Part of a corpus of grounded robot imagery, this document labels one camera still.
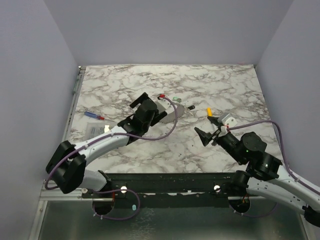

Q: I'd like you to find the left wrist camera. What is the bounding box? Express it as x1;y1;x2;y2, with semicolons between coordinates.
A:
155;99;171;113

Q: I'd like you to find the black mounting rail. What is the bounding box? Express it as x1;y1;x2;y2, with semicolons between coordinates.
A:
82;172;247;209

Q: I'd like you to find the black key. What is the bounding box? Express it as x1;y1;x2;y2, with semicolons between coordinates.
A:
185;105;195;111

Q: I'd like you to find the blue handled screwdriver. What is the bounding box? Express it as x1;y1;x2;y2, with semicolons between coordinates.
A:
84;111;105;120

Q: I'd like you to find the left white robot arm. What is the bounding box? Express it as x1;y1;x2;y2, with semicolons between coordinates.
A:
45;93;170;198

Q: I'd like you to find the clear plastic screw box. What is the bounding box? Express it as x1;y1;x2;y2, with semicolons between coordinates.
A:
84;122;111;140

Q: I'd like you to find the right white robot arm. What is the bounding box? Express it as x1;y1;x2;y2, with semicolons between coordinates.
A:
194;113;320;227

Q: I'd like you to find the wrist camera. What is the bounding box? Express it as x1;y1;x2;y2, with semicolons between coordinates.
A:
217;113;238;128
155;99;171;113

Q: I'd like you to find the green key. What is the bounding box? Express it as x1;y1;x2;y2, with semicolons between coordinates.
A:
172;97;182;103

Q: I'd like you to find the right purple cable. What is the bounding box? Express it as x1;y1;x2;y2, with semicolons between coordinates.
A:
221;120;320;218

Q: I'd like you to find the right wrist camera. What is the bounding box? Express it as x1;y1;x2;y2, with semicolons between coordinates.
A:
217;113;238;128

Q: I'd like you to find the orange handled screwdriver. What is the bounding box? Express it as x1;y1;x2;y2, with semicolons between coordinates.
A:
206;107;213;117

